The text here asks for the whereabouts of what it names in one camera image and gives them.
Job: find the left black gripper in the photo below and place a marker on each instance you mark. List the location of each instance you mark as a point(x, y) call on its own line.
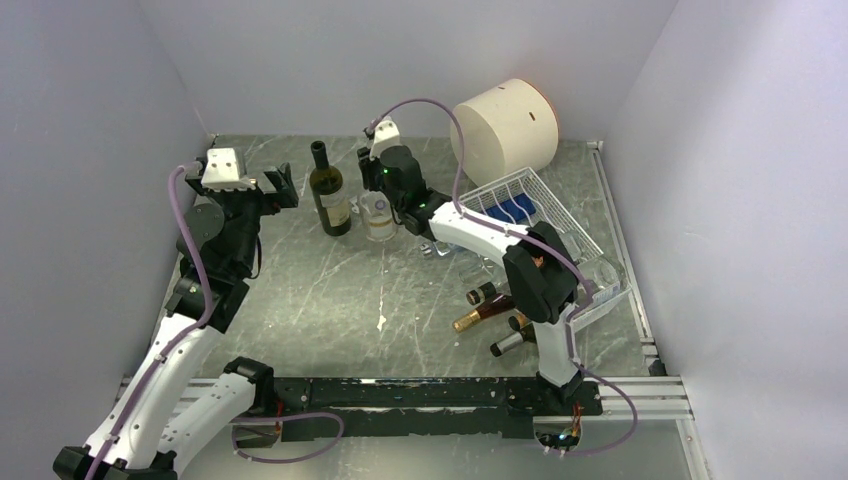
point(271, 202)

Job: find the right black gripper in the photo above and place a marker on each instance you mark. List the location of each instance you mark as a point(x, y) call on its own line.
point(367, 165)

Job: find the clear bottle black cap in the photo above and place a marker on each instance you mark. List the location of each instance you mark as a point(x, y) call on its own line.
point(377, 216)

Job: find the green wine bottle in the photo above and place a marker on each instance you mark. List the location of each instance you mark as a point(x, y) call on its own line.
point(326, 184)

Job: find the dark bottle black cap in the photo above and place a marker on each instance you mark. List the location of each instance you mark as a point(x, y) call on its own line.
point(490, 293)

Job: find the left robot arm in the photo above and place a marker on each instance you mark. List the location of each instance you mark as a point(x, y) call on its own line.
point(145, 436)

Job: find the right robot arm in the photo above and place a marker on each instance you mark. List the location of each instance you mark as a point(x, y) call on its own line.
point(542, 276)

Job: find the small clear blue bottle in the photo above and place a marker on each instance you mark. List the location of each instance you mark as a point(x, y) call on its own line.
point(438, 249)

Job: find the red wine bottle gold cap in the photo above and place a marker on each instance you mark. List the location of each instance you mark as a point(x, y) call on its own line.
point(489, 308)

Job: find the cream cylindrical container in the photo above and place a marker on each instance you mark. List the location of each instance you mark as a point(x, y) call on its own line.
point(507, 128)

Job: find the blue plastic tray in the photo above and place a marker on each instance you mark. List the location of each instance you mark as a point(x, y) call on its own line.
point(515, 210)

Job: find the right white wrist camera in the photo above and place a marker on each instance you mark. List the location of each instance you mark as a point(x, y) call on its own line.
point(383, 135)

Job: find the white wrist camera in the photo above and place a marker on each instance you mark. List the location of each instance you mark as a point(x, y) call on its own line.
point(383, 135)
point(225, 172)

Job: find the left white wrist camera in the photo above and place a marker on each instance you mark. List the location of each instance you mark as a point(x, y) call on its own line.
point(225, 172)

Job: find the white wire wine rack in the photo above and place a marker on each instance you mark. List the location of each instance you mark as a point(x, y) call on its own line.
point(605, 273)

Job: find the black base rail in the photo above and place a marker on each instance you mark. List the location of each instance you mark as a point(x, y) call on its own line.
point(353, 407)

